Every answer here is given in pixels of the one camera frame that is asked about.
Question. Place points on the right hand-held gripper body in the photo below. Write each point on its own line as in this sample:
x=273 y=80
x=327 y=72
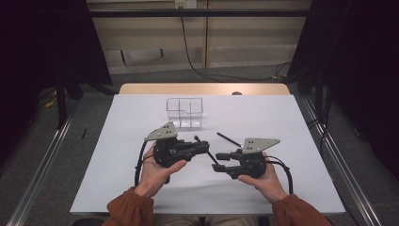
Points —
x=255 y=144

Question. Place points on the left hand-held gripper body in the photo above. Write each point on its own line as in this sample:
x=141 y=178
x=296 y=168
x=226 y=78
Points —
x=163 y=133

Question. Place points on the clear plastic organizer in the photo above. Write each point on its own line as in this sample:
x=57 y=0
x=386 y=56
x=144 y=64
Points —
x=188 y=109

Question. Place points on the person's right hand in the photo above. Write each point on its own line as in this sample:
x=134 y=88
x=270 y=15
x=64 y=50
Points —
x=269 y=185

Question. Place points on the person's left hand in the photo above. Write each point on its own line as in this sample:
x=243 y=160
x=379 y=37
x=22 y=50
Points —
x=153 y=177

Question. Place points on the white board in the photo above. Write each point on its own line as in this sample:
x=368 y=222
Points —
x=204 y=194

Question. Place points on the dark table grommet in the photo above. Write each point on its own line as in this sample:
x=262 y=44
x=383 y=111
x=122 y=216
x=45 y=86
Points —
x=236 y=93

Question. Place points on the small black floor item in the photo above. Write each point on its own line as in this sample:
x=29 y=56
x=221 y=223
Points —
x=83 y=133

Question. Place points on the black metal stand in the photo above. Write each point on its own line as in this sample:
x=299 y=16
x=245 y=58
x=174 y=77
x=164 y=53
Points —
x=319 y=94
x=60 y=100

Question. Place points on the black horizontal bar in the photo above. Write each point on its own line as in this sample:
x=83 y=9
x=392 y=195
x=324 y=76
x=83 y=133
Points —
x=194 y=13

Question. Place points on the black curtain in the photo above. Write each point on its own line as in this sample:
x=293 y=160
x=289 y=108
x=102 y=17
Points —
x=37 y=47
x=360 y=62

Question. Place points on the aluminium rail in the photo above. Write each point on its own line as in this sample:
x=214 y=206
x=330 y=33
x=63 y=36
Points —
x=337 y=157
x=40 y=175

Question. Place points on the white wall outlet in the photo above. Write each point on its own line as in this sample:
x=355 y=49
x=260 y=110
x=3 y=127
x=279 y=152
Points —
x=185 y=3

